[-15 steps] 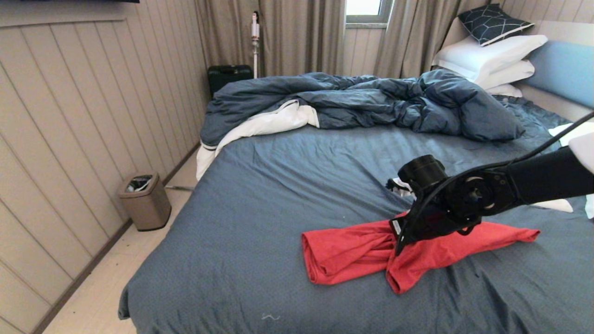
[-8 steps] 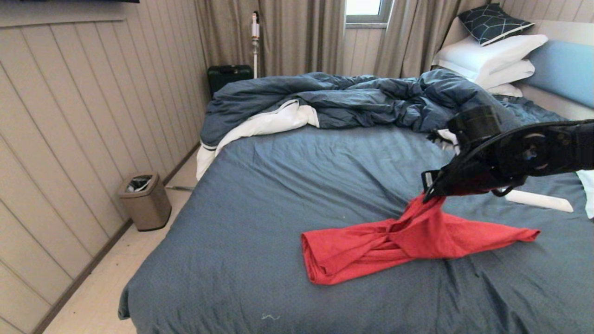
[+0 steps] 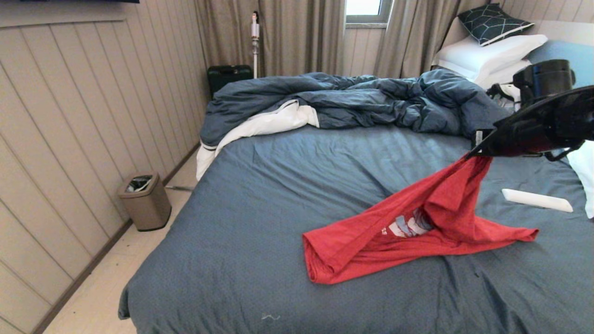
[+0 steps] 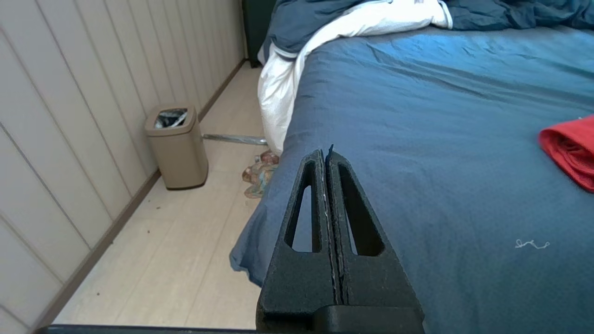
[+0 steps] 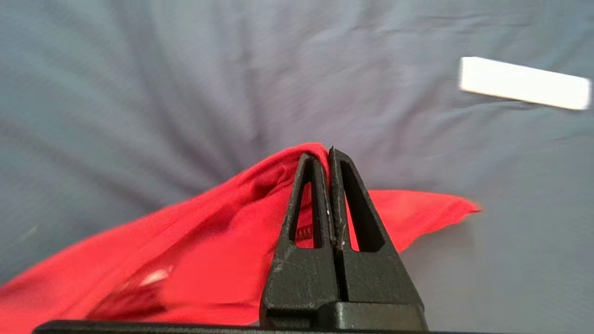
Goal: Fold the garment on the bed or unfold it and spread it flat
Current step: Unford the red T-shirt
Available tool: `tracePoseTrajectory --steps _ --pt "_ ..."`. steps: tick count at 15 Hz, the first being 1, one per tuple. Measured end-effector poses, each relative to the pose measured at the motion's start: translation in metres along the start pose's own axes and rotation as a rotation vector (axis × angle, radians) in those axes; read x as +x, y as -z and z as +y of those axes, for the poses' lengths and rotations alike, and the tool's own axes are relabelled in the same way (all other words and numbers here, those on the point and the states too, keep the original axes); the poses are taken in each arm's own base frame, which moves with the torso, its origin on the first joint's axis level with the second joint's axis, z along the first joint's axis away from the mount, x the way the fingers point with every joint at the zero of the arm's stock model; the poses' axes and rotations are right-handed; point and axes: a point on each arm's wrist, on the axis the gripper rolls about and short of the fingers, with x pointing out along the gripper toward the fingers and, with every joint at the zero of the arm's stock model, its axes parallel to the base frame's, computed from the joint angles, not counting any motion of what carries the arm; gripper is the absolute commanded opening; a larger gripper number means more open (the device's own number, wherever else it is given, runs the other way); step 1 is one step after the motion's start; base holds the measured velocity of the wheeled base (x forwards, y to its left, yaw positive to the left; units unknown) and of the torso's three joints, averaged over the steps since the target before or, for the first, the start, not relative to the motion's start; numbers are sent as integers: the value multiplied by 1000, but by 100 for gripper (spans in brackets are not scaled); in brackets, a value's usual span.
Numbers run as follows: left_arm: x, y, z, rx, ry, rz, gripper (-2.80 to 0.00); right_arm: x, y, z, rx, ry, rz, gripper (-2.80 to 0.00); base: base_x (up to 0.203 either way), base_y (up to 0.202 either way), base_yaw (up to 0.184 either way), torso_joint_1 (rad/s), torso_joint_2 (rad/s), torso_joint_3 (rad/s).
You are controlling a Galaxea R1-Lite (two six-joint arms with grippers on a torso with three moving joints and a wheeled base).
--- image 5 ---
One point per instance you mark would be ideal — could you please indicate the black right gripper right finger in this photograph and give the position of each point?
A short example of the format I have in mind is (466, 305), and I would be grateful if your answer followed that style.
(380, 278)

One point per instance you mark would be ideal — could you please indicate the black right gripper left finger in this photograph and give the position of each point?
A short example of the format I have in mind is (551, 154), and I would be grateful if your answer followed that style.
(301, 278)

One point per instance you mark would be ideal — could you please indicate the red printed t-shirt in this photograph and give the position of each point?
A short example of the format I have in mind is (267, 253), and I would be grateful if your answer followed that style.
(209, 255)

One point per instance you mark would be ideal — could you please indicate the flat white remote control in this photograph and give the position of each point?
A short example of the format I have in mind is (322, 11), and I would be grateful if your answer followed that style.
(524, 83)

